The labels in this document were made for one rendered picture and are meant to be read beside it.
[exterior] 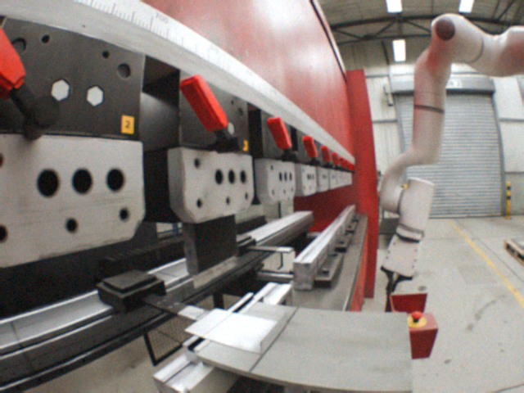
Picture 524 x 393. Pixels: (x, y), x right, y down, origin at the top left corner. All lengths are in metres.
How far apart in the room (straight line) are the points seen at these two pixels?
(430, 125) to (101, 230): 0.65
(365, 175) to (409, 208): 1.76
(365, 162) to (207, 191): 2.22
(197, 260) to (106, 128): 0.20
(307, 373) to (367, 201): 2.22
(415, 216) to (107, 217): 0.65
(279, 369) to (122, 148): 0.28
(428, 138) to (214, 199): 0.52
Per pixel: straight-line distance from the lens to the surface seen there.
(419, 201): 0.69
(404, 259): 0.73
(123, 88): 0.23
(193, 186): 0.26
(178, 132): 0.26
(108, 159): 0.20
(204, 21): 0.36
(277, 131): 0.41
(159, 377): 0.37
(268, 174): 0.43
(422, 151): 0.66
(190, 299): 0.72
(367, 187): 2.44
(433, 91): 0.66
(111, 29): 0.24
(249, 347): 0.35
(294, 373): 0.31
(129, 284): 0.52
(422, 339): 0.82
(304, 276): 0.80
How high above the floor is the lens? 1.21
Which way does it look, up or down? 3 degrees down
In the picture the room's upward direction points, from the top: 3 degrees counter-clockwise
